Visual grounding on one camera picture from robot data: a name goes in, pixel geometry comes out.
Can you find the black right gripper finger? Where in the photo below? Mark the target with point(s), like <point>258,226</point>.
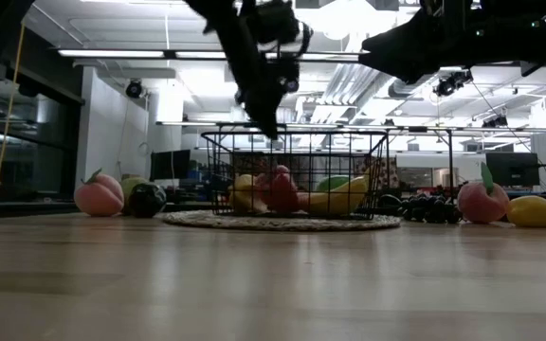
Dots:
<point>405,52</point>

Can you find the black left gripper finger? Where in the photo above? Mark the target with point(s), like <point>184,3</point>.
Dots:
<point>266,113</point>

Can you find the red round fruit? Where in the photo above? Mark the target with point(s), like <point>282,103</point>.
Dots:
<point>280,192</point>

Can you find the yellow banana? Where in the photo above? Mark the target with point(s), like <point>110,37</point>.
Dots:
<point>334,201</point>

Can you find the green pear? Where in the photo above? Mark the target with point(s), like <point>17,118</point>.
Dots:
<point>131,185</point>

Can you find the pink peach with green leaf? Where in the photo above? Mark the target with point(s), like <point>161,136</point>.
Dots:
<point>97,199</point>
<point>481,203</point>

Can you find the dark purple grape bunch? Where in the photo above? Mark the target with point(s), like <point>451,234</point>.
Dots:
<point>424,208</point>

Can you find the yellow lemon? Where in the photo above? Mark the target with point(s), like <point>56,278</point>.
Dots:
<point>531,211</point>

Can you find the black monitor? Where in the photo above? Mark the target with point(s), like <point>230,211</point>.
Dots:
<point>512,169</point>
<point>171,165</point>

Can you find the round woven mat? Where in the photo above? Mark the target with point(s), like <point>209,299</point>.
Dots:
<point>282,223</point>

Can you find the floral patterned cloth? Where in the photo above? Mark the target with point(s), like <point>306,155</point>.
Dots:
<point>387,175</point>

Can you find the silver ventilation duct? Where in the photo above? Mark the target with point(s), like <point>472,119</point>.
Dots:
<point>405,88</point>

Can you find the black overhead camera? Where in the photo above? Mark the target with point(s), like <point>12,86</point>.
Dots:
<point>293,85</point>
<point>493,121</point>
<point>450,84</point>
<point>134,89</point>

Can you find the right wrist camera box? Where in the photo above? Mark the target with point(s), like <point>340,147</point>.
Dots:
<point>446,12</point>

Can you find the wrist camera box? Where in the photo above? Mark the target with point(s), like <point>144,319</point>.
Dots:
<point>446,12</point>
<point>278,21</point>

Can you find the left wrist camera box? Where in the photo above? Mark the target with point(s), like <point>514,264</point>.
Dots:
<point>278,21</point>

